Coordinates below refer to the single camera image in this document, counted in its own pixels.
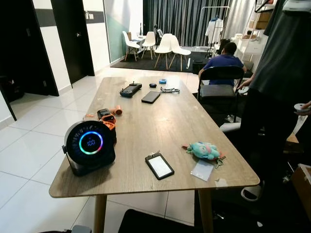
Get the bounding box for standing person dark shirt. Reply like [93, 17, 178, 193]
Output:
[220, 0, 311, 202]

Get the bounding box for white shelf unit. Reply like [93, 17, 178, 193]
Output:
[232, 32, 268, 73]

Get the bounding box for black folding chair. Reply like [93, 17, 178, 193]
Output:
[197, 66, 245, 123]

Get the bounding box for white slipper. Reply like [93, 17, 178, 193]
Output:
[241, 183, 263, 202]

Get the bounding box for seated person blue shirt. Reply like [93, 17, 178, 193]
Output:
[198, 42, 246, 88]

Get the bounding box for white headset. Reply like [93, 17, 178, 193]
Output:
[282, 0, 311, 13]

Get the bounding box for clear card holder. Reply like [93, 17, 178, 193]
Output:
[190, 159, 215, 182]

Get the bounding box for white hanging shirt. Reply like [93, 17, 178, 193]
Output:
[205, 18, 225, 46]

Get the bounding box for folded glasses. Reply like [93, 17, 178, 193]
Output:
[160, 87, 181, 94]

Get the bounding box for metal clothes rack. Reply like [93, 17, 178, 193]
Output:
[196, 5, 230, 49]

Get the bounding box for white shell chair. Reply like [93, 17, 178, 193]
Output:
[121, 31, 141, 62]
[170, 35, 192, 72]
[141, 31, 157, 60]
[154, 33, 174, 69]

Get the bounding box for smartphone with lit screen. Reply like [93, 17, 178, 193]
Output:
[145, 153, 175, 181]

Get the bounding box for black dark smartphone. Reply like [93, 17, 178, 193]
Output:
[141, 91, 161, 104]

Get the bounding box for dark grey curtains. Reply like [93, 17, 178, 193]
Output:
[143, 0, 234, 47]

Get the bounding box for wooden table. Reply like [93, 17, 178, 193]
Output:
[49, 76, 260, 233]

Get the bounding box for dark rug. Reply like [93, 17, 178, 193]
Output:
[111, 56, 210, 74]

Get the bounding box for black handheld console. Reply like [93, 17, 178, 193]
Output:
[120, 83, 143, 99]

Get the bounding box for black floor mat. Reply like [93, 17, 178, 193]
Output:
[118, 209, 205, 233]

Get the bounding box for orange black tool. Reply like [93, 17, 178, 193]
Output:
[97, 109, 118, 133]

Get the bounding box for black door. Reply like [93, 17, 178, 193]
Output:
[51, 0, 96, 84]

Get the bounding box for grey robot leg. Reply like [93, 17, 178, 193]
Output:
[52, 225, 93, 233]

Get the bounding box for wide black door panel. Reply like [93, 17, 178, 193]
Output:
[0, 0, 60, 98]

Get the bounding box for teal plush keychain with keys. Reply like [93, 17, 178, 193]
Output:
[183, 142, 227, 168]

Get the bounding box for black round fan ring light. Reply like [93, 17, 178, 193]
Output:
[62, 120, 117, 177]

